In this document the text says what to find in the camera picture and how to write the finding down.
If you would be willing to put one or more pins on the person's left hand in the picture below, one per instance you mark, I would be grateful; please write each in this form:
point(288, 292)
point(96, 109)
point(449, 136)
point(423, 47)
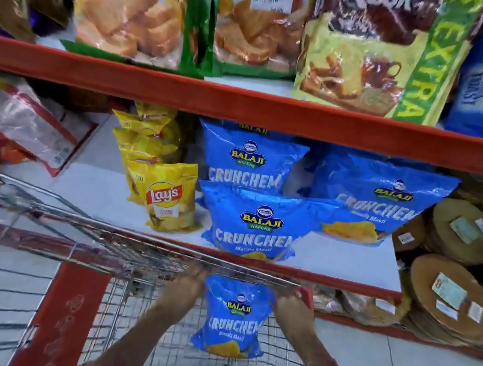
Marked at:
point(184, 288)

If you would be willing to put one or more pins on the person's right hand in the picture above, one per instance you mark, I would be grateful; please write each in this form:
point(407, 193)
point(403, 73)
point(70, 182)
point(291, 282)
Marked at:
point(292, 314)

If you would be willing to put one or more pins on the person's left fingers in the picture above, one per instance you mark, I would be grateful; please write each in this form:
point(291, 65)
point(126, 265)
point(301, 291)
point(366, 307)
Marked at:
point(198, 274)

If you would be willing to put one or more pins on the person's right fingers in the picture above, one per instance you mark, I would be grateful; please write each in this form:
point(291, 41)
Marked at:
point(285, 298)

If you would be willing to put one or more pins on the blue chips packet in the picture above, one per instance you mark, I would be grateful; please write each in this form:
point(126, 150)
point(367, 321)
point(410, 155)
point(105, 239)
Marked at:
point(251, 159)
point(383, 197)
point(233, 317)
point(259, 220)

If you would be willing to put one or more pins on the person's left forearm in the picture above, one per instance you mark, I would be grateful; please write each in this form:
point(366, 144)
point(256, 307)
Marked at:
point(133, 341)

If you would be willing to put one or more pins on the person's right forearm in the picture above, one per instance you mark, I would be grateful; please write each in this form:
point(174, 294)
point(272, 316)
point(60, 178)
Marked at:
point(324, 363)

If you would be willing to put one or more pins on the yellow chips packet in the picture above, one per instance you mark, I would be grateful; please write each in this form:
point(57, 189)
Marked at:
point(141, 119)
point(133, 182)
point(169, 197)
point(144, 140)

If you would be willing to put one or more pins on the round papad stack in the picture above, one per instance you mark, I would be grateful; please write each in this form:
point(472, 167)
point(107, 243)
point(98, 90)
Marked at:
point(461, 231)
point(411, 238)
point(450, 299)
point(370, 309)

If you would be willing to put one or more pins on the red white store shelf rack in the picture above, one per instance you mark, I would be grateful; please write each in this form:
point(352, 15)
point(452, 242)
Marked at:
point(238, 103)

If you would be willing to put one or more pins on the red white clear packet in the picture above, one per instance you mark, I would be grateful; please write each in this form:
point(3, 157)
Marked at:
point(28, 127)

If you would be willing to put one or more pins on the yellow green rusk packet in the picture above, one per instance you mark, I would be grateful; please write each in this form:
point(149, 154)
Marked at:
point(379, 62)

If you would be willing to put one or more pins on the blue toast packet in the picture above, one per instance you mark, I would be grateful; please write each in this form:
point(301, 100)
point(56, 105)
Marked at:
point(478, 89)

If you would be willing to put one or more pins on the brown snack packet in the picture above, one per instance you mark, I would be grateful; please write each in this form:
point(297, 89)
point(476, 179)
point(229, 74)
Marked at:
point(20, 0)

